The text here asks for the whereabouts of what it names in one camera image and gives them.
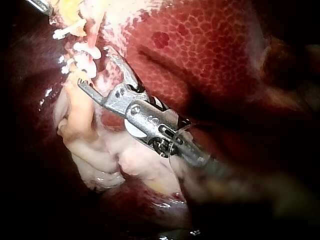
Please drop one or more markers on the left arm instrument jaw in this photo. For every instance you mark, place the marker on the left arm instrument jaw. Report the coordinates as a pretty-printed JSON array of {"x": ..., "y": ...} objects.
[{"x": 43, "y": 6}]

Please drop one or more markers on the white clip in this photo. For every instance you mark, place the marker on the white clip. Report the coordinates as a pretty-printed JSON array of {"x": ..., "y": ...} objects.
[
  {"x": 96, "y": 53},
  {"x": 83, "y": 62},
  {"x": 67, "y": 30}
]

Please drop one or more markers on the dark right arm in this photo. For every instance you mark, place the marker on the dark right arm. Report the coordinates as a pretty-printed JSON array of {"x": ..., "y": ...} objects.
[{"x": 240, "y": 182}]

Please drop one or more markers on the gallbladder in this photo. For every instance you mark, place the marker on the gallbladder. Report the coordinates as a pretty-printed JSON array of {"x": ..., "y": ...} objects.
[{"x": 71, "y": 10}]

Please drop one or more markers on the thin tube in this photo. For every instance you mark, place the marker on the thin tube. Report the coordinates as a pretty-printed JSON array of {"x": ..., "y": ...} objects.
[{"x": 91, "y": 37}]

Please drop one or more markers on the dark red liver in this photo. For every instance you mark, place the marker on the dark red liver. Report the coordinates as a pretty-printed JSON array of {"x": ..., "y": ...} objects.
[{"x": 200, "y": 50}]

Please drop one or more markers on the right arm instrument jaw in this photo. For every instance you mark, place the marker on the right arm instrument jaw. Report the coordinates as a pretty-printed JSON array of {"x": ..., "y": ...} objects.
[
  {"x": 91, "y": 91},
  {"x": 120, "y": 62}
]

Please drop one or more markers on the right arm instrument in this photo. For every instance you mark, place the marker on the right arm instrument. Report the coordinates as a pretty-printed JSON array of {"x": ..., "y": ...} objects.
[{"x": 147, "y": 120}]

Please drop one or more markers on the pale fatty tissue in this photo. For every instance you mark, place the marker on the pale fatty tissue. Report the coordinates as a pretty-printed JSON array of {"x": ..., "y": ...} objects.
[{"x": 107, "y": 152}]

